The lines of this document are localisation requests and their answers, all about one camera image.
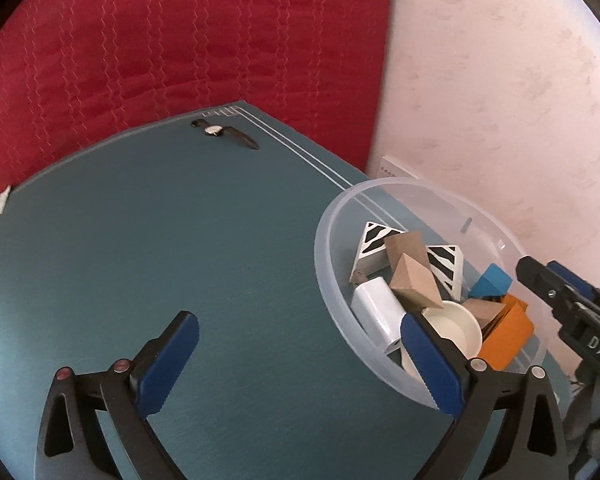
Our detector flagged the white zebra striped wedge block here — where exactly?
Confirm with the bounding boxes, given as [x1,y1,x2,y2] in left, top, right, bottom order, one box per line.
[426,245,465,303]
[349,221,406,286]

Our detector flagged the white wall box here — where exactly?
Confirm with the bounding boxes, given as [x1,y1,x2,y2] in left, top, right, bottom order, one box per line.
[377,155,421,181]

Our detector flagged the cream round cup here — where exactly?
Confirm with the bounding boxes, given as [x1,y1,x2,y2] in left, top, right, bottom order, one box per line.
[402,300,483,381]

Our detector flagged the clear plastic bowl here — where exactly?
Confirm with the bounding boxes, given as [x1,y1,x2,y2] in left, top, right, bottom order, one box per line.
[314,177,551,413]

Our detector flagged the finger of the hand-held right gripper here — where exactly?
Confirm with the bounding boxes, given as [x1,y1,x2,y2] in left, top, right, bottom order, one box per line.
[515,256,581,328]
[547,260,600,318]

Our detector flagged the natural wood wedge block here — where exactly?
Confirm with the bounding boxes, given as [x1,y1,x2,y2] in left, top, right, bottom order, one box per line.
[462,297,506,336]

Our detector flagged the teal table mat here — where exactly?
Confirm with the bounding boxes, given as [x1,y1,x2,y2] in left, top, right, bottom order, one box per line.
[0,100,571,480]

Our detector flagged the tan wooden block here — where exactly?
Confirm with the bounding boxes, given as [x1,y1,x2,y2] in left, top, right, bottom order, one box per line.
[389,254,446,311]

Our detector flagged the red quilted blanket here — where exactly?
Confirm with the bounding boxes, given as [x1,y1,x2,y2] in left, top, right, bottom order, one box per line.
[0,0,398,211]

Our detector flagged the black wristwatch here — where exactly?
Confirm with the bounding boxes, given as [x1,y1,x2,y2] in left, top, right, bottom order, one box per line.
[190,118,260,151]

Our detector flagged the brown wooden block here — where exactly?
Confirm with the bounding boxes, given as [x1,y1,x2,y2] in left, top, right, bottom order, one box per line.
[384,230,431,273]

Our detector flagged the blue wedge block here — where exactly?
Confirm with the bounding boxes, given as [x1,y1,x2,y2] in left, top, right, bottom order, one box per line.
[467,264,513,301]

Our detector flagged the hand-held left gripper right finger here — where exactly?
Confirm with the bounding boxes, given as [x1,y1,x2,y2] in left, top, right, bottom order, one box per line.
[400,311,568,480]

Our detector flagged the orange striped block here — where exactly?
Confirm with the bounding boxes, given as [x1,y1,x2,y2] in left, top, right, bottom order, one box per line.
[502,294,530,317]
[477,305,535,372]

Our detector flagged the white charger plug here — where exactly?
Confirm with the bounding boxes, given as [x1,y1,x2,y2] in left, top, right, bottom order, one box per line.
[351,272,406,356]

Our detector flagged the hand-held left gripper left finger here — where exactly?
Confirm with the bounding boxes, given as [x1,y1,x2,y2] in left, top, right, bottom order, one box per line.
[34,310,201,480]

